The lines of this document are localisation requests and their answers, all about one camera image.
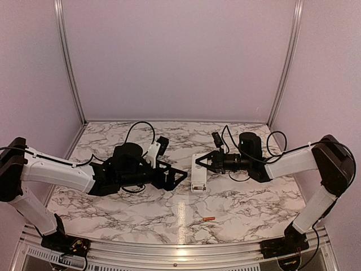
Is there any orange AAA battery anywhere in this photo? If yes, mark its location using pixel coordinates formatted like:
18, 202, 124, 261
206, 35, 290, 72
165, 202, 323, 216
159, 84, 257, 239
202, 217, 215, 221

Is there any left aluminium frame post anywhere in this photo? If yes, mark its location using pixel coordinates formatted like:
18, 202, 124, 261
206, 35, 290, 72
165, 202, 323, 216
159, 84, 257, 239
54, 0, 87, 126

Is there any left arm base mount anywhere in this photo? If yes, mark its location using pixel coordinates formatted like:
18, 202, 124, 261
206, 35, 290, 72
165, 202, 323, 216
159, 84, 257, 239
41, 214, 90, 257

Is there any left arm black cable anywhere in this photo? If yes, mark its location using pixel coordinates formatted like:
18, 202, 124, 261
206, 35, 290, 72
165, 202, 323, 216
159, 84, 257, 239
0, 121, 157, 193

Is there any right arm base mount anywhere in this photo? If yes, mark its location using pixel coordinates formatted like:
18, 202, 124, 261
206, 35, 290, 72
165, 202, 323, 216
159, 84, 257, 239
260, 223, 310, 259

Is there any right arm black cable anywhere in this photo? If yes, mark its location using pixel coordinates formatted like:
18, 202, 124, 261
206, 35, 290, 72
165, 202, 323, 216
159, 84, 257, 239
222, 125, 355, 181

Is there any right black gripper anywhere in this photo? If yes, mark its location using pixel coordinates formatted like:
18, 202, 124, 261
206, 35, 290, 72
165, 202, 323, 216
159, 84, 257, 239
195, 148, 252, 174

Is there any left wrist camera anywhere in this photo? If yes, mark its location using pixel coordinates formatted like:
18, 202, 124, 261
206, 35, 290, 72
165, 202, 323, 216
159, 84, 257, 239
156, 136, 169, 156

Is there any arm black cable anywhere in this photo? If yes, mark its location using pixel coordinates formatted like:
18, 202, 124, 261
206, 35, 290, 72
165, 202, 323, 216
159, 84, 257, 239
222, 125, 355, 181
0, 121, 157, 193

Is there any white remote control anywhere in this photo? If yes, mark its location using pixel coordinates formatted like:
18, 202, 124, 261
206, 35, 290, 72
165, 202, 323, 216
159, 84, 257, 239
191, 154, 207, 193

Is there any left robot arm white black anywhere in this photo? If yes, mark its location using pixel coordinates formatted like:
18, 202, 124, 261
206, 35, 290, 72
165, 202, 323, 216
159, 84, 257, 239
1, 137, 188, 251

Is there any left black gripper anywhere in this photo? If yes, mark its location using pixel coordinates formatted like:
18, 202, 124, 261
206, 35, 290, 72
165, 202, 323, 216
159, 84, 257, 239
118, 159, 189, 191

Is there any right aluminium frame post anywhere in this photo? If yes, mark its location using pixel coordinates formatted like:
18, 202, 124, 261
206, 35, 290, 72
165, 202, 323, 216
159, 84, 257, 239
267, 0, 304, 128

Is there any front aluminium frame rail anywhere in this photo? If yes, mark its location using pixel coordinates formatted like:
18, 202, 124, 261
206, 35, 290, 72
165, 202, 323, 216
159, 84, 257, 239
10, 225, 339, 270

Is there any aluminium frame post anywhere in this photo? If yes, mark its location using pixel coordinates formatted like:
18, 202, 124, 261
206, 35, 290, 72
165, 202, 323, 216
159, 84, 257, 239
54, 0, 87, 126
267, 0, 304, 128

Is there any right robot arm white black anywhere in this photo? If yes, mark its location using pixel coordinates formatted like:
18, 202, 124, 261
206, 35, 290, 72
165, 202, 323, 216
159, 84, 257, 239
191, 132, 356, 253

